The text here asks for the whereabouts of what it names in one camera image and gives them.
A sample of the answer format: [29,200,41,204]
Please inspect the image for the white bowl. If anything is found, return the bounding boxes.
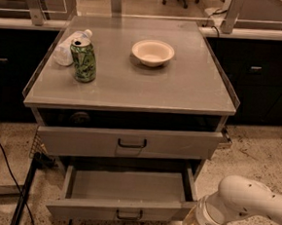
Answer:
[131,40,175,67]

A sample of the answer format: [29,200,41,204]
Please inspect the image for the clear acrylic barrier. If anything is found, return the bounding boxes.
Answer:
[0,0,282,41]

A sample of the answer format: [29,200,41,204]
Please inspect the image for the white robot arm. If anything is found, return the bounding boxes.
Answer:
[182,175,282,225]

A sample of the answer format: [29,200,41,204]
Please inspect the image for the black stand pole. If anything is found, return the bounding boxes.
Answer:
[11,152,55,225]

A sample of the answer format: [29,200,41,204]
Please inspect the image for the grey drawer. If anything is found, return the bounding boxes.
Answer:
[47,158,197,222]
[38,126,222,160]

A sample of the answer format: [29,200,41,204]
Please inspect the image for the grey drawer cabinet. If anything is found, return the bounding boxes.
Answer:
[17,8,247,178]

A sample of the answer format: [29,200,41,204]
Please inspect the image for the green soda can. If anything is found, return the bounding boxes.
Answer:
[70,37,96,83]

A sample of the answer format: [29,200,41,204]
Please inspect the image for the black floor cable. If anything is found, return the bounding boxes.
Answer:
[0,122,47,225]

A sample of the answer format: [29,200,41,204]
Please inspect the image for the dark counter cabinets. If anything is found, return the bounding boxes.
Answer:
[0,28,282,125]

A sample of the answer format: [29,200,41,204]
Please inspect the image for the clear plastic water bottle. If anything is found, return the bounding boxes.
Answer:
[53,29,92,66]

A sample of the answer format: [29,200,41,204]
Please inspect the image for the grey top drawer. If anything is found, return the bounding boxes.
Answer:
[38,126,222,160]

